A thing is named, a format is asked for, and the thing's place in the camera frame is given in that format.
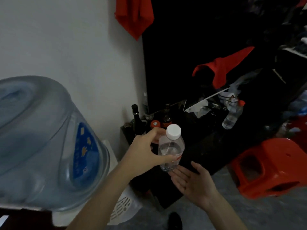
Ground person's right hand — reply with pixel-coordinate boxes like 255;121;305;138
168;161;220;210

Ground person's left hand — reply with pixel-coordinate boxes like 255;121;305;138
119;126;179;181

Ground clear water bottle red label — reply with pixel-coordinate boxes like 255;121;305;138
158;124;185;172

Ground red cap bottle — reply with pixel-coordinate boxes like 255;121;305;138
222;100;246;130

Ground person's left forearm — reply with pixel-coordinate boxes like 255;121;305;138
66;165;135;230

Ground person's right black shoe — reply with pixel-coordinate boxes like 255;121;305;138
167;212;183;230

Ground white water dispenser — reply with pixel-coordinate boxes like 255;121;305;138
51;140;143;227

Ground large blue water jug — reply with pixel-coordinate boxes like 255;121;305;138
0;75;111;212

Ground dark wine bottle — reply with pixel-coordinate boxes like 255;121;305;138
131;104;146;136

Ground brown glass bottle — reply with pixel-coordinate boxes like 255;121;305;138
162;103;173;128

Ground white mug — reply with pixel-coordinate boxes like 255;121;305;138
218;91;237;106

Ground pile of dark clothes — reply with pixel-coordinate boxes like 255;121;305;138
247;0;307;70

